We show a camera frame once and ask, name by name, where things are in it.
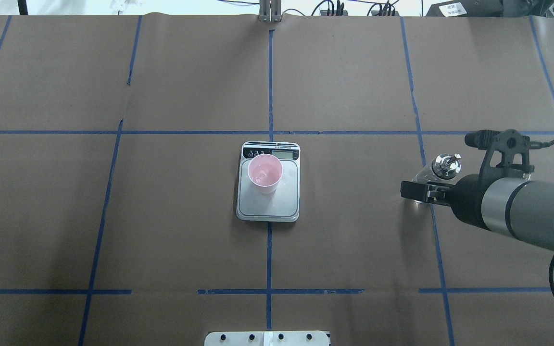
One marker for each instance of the clear glass sauce bottle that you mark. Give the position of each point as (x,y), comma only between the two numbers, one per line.
(443,168)

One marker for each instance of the aluminium frame post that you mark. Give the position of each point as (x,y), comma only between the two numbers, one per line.
(270,11)

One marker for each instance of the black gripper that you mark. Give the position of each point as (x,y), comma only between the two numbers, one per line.
(467,198)

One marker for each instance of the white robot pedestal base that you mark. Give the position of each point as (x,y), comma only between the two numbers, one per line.
(268,338)

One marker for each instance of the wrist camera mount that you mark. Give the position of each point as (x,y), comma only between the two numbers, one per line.
(506,153)

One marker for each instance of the pink plastic cup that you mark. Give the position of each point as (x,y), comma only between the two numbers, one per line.
(265,172)

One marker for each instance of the digital kitchen scale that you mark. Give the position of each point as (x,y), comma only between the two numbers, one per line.
(262,199)

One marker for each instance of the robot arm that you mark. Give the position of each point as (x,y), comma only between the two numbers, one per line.
(516,208)

